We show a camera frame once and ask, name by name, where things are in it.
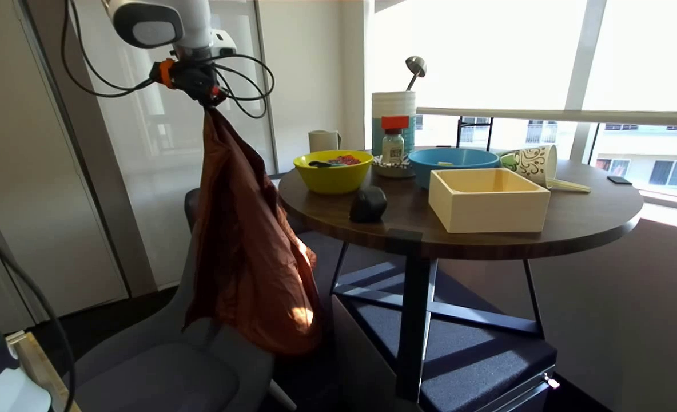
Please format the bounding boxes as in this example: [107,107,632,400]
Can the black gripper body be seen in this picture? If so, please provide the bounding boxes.
[177,58,232,107]

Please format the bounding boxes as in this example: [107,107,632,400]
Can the orange quilted jersey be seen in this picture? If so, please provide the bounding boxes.
[185,102,324,360]

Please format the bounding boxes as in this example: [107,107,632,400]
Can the grey upholstered chair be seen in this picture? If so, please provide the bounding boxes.
[72,227,280,412]

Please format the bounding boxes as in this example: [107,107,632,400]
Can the white mug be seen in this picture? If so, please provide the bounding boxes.
[307,128,345,156]

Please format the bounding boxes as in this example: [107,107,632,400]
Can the yellow bowl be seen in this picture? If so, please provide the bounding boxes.
[294,146,376,196]

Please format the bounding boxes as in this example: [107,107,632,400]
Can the teal and white canister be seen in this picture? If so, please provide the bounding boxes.
[370,90,419,158]

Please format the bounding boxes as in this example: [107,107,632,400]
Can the spice jar with red lid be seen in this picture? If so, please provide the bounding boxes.
[380,115,412,170]

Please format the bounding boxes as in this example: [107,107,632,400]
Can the small white plate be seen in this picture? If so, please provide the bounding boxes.
[370,160,419,183]

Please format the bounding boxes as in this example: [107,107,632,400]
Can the black rounded object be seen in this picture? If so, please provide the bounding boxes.
[351,183,392,227]

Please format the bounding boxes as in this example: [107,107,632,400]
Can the metal ladle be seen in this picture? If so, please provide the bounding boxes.
[402,53,431,93]

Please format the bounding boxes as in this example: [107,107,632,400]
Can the round dark wooden table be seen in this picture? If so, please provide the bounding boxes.
[276,158,646,408]

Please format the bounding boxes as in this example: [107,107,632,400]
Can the blue bowl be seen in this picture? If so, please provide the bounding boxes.
[408,145,503,191]

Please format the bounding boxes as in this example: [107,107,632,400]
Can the light wooden box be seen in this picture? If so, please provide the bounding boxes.
[428,164,553,237]

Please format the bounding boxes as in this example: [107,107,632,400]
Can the light wooden slat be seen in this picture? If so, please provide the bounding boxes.
[4,327,82,412]

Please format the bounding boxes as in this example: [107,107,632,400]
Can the patterned paper cup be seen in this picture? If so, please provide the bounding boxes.
[514,145,561,191]

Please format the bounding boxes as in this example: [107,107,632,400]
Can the white device with black band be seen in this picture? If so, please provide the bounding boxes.
[0,293,52,412]

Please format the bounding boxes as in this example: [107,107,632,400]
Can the cream cloth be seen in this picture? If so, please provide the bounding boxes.
[546,176,595,196]

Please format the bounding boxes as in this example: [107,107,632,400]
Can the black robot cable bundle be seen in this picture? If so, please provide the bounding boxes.
[59,0,276,122]

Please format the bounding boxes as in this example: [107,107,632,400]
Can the long black cable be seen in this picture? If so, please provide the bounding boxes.
[0,215,77,412]

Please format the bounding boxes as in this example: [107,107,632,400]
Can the black metal frame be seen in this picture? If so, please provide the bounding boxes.
[456,112,496,154]

